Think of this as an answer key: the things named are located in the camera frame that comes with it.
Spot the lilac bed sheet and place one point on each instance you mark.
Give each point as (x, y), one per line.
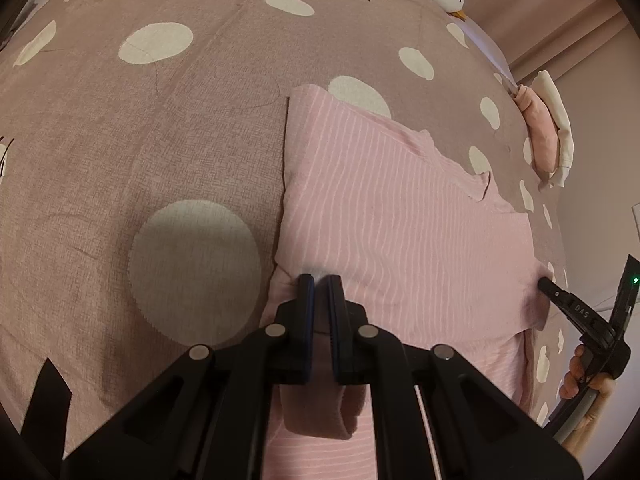
(487, 50)

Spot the folded pink garment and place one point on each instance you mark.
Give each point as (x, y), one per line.
(542, 130)

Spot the person's right hand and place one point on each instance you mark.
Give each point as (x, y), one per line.
(575, 370)

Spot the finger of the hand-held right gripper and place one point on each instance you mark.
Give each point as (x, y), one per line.
(570, 305)

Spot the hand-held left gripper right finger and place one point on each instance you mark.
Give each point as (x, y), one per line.
(334, 310)

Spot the pink striped shirt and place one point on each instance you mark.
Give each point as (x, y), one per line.
(400, 220)

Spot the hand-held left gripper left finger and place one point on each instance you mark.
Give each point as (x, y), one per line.
(306, 305)

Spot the pink curtain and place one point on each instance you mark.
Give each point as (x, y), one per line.
(525, 10)

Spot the folded white garment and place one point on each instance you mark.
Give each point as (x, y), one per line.
(560, 120)

